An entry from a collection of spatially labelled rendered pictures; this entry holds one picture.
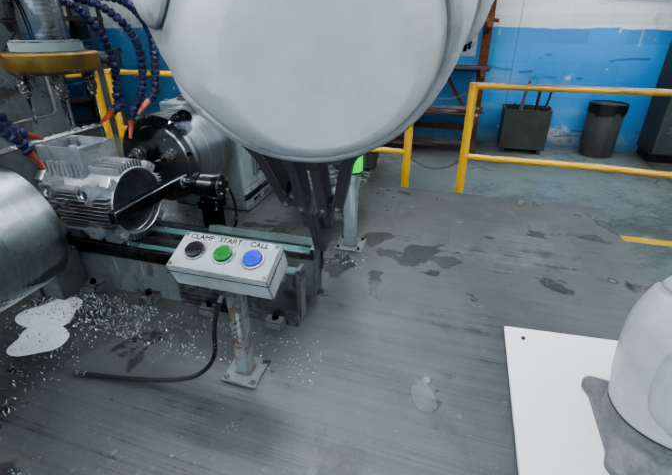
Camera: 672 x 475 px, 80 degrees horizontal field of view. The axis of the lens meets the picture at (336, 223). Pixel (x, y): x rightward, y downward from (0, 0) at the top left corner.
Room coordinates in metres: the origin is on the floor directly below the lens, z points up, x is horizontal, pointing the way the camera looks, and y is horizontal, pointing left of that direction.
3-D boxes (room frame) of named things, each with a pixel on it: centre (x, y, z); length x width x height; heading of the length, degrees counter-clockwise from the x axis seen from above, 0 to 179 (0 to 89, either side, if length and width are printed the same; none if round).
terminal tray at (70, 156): (0.90, 0.60, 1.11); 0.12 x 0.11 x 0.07; 74
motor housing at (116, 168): (0.89, 0.56, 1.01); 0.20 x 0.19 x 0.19; 74
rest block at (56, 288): (0.80, 0.66, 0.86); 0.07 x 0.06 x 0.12; 164
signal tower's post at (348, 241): (1.03, -0.04, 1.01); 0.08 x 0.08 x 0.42; 74
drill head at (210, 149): (1.21, 0.47, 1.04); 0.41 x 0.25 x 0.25; 164
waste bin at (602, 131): (4.66, -3.08, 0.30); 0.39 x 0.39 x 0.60
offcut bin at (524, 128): (4.83, -2.26, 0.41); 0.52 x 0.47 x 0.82; 73
